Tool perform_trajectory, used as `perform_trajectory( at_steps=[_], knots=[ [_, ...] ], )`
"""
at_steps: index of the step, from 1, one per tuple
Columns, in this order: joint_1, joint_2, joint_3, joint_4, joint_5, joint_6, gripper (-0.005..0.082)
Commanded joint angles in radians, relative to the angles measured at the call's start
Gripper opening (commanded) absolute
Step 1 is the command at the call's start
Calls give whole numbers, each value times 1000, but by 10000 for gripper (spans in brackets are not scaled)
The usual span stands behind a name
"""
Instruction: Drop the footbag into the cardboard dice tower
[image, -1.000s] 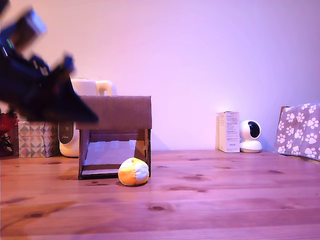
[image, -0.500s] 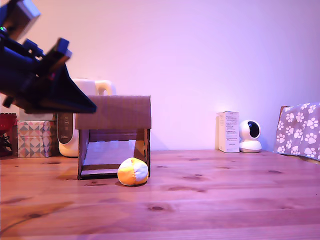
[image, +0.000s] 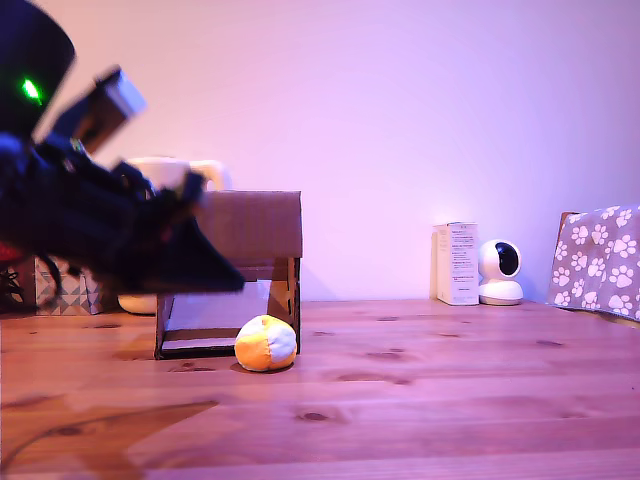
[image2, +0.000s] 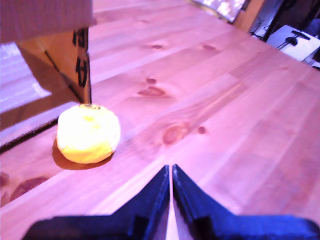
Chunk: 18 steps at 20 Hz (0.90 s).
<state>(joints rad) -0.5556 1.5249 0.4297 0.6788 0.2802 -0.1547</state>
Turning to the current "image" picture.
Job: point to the orange and white footbag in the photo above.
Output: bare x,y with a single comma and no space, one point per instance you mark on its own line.
260,350

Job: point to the cardboard dice tower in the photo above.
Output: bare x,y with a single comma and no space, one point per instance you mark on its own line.
265,225

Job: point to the cream kettle with brown panel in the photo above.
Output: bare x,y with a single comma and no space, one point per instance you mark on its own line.
160,170

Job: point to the triangle pattern tissue box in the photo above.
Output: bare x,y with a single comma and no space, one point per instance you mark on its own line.
75,295

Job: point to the white printed carton box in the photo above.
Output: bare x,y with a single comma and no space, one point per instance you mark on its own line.
462,265

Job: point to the paw print blanket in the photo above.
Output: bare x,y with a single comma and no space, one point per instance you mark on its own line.
600,260

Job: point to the pale grey camera box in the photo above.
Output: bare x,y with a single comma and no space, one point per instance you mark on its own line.
120,97

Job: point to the small white round camera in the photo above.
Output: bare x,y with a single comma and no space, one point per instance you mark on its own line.
500,295

